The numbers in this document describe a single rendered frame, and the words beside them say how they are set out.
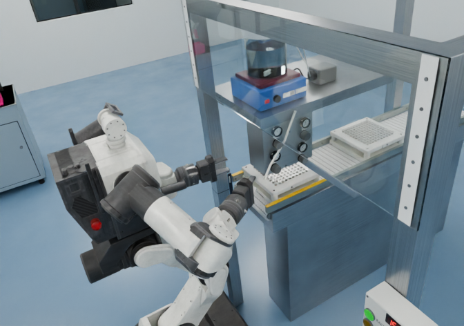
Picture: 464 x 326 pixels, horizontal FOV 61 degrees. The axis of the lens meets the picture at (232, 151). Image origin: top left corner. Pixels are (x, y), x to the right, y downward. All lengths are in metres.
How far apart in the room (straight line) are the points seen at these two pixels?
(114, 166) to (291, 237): 0.92
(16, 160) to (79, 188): 2.46
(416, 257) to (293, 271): 1.13
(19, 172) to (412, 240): 3.29
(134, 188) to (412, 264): 0.70
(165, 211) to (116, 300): 1.52
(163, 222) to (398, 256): 0.57
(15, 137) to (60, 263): 1.19
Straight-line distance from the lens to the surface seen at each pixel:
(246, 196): 1.41
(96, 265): 1.51
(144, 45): 6.46
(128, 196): 1.11
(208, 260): 1.06
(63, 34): 6.20
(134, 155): 1.25
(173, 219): 1.05
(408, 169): 0.80
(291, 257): 1.91
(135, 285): 2.57
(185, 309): 1.85
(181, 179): 1.55
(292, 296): 2.12
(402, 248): 0.92
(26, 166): 3.72
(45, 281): 2.85
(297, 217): 1.70
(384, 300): 0.98
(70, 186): 1.25
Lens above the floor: 1.84
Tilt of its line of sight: 31 degrees down
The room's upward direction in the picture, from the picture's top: 7 degrees counter-clockwise
